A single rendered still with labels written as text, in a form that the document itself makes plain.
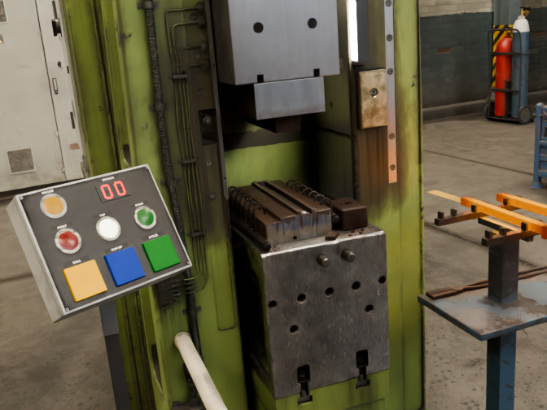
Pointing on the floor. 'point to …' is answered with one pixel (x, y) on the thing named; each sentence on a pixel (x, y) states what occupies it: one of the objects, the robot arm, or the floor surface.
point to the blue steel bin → (540, 146)
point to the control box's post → (107, 311)
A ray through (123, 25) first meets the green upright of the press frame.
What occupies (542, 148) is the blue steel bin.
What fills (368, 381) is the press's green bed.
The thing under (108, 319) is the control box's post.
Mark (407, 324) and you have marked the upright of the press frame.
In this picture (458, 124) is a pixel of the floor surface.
